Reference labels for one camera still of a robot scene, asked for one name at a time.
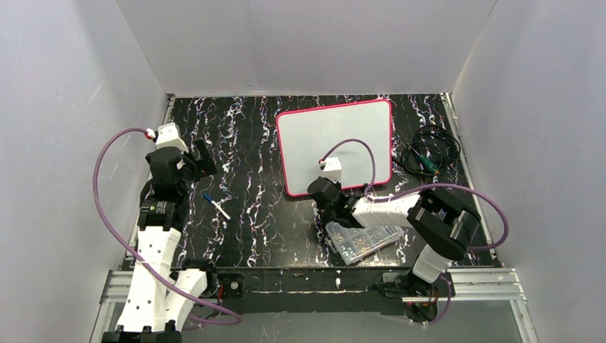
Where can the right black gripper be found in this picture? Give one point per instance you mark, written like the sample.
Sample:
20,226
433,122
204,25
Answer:
324,179

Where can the blue capped whiteboard marker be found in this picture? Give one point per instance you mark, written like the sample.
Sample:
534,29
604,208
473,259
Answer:
208,198

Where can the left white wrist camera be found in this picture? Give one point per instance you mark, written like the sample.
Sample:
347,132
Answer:
167,135

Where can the clear plastic parts organizer box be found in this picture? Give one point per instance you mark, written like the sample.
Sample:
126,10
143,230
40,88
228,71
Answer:
354,244

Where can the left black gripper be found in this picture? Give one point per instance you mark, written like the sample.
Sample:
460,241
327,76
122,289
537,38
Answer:
203,158

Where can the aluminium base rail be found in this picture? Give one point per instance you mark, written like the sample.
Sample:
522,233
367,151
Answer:
336,289

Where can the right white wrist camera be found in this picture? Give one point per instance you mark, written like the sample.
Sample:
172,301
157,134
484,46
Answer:
331,168

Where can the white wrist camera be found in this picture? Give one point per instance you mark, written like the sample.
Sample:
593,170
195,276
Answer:
167,135
331,168

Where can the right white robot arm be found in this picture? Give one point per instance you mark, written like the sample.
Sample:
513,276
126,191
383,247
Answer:
445,223

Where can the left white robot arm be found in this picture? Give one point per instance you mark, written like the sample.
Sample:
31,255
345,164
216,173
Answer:
157,309

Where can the coiled black cable green plug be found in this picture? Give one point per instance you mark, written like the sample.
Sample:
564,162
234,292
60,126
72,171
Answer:
431,151

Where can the pink framed whiteboard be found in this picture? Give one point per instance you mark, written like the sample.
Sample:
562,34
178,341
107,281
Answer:
358,134

